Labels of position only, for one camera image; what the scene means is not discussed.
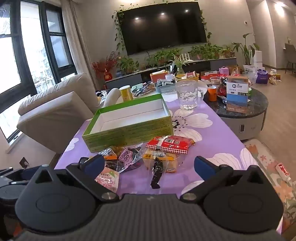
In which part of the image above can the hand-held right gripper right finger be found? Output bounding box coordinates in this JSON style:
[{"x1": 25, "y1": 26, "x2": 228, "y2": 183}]
[{"x1": 180, "y1": 156, "x2": 270, "y2": 205}]

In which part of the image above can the black television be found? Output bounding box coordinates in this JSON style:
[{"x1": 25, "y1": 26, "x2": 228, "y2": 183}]
[{"x1": 117, "y1": 1, "x2": 207, "y2": 55}]

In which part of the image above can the clear plastic pitcher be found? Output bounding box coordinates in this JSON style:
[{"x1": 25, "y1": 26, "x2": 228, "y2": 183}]
[{"x1": 176, "y1": 80, "x2": 205, "y2": 111}]

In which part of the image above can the red snack packet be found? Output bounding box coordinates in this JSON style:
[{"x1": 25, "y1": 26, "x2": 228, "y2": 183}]
[{"x1": 146, "y1": 136, "x2": 196, "y2": 155}]

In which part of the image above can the white bottle on rug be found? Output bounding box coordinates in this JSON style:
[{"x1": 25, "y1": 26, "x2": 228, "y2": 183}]
[{"x1": 276, "y1": 163, "x2": 291, "y2": 181}]

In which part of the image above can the grey dining chair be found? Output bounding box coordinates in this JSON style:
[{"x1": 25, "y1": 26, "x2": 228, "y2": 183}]
[{"x1": 284, "y1": 43, "x2": 296, "y2": 75}]

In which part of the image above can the purple bag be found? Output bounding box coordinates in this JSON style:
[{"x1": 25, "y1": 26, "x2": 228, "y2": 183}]
[{"x1": 255, "y1": 70, "x2": 269, "y2": 84}]

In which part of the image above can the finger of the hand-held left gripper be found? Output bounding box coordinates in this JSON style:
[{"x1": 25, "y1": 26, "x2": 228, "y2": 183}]
[{"x1": 14, "y1": 166, "x2": 44, "y2": 180}]

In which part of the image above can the spider plant in vase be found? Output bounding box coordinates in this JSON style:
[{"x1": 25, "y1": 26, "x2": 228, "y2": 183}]
[{"x1": 170, "y1": 53, "x2": 188, "y2": 75}]

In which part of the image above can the orange cup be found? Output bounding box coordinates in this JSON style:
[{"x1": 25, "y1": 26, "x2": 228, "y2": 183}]
[{"x1": 207, "y1": 86, "x2": 217, "y2": 102}]

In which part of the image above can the white red-print snack packet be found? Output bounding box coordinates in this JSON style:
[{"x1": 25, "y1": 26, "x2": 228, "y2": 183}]
[{"x1": 94, "y1": 166, "x2": 120, "y2": 193}]

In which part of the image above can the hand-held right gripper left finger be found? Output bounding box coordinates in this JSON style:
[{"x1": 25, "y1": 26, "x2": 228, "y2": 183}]
[{"x1": 30, "y1": 153, "x2": 120, "y2": 202}]

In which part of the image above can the red berry decoration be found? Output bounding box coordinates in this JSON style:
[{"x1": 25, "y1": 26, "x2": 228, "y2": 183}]
[{"x1": 91, "y1": 52, "x2": 118, "y2": 80}]

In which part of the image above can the white air purifier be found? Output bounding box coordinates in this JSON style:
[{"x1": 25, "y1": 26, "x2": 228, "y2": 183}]
[{"x1": 253, "y1": 50, "x2": 264, "y2": 70}]

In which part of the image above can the yellow canister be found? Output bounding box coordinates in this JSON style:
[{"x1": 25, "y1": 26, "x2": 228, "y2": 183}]
[{"x1": 120, "y1": 85, "x2": 134, "y2": 102}]

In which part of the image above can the blue-grey plastic basket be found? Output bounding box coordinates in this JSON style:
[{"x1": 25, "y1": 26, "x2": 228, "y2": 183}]
[{"x1": 154, "y1": 79, "x2": 177, "y2": 93}]

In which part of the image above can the tall leafy plant white pot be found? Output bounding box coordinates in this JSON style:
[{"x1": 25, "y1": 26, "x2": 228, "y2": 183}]
[{"x1": 232, "y1": 34, "x2": 259, "y2": 66}]

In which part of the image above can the black framed window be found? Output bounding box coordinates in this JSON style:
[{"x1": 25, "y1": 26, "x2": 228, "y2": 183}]
[{"x1": 0, "y1": 0, "x2": 78, "y2": 142}]

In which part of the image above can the white curtain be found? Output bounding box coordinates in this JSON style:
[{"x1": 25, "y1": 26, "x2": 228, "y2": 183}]
[{"x1": 60, "y1": 0, "x2": 96, "y2": 93}]

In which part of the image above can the green potted plant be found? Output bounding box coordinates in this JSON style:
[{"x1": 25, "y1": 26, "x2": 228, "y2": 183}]
[
  {"x1": 118, "y1": 57, "x2": 139, "y2": 75},
  {"x1": 148, "y1": 50, "x2": 171, "y2": 67},
  {"x1": 190, "y1": 44, "x2": 223, "y2": 60}
]

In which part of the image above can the yellow woven basket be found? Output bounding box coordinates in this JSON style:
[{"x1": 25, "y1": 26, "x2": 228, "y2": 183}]
[{"x1": 176, "y1": 73, "x2": 200, "y2": 81}]

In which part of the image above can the orange tissue box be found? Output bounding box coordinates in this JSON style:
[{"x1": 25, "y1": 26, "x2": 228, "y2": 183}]
[{"x1": 150, "y1": 71, "x2": 171, "y2": 83}]

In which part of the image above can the blue white carton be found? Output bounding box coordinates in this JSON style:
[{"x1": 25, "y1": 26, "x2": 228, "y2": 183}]
[{"x1": 226, "y1": 75, "x2": 250, "y2": 114}]

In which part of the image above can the floral rug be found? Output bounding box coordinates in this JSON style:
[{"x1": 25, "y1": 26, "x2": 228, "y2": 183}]
[{"x1": 243, "y1": 139, "x2": 296, "y2": 232}]

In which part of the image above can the cream sofa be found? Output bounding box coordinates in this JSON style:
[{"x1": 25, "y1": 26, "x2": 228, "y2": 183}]
[{"x1": 17, "y1": 73, "x2": 102, "y2": 154}]

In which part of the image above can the orange snack packet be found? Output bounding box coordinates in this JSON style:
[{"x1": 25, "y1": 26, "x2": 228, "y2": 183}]
[{"x1": 99, "y1": 146, "x2": 124, "y2": 161}]

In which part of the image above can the dark marble coffee table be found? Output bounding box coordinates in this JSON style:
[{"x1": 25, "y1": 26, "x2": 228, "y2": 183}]
[{"x1": 203, "y1": 86, "x2": 269, "y2": 141}]

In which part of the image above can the green cardboard box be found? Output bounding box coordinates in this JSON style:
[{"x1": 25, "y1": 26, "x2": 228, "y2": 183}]
[{"x1": 82, "y1": 93, "x2": 174, "y2": 153}]

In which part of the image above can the dark stick snack packet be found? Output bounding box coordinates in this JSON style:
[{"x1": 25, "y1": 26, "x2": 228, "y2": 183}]
[{"x1": 150, "y1": 157, "x2": 164, "y2": 190}]

